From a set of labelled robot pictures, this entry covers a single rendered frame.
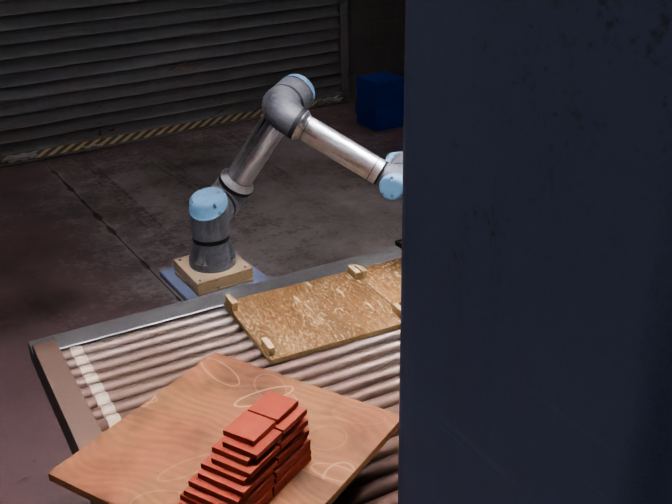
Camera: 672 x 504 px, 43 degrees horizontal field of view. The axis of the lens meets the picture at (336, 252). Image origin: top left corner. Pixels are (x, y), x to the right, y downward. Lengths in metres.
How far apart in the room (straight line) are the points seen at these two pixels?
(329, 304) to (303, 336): 0.19
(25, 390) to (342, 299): 1.92
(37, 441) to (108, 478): 1.96
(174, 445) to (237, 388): 0.22
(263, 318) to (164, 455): 0.73
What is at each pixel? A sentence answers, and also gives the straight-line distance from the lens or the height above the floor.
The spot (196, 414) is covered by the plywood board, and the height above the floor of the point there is 1.04.
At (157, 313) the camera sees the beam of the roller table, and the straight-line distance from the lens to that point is 2.50.
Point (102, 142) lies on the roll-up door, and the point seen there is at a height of 0.04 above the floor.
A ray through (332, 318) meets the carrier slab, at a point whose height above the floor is 0.94.
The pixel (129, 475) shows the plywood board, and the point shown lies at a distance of 1.72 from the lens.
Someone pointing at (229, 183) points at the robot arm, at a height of 1.16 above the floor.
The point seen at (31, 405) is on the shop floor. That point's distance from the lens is 3.89.
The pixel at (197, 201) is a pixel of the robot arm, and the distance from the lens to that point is 2.63.
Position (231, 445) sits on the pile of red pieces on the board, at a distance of 1.55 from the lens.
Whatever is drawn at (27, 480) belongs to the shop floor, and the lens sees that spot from 3.49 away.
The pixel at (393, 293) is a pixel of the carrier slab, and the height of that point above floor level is 0.94.
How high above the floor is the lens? 2.11
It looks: 25 degrees down
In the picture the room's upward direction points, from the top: 1 degrees counter-clockwise
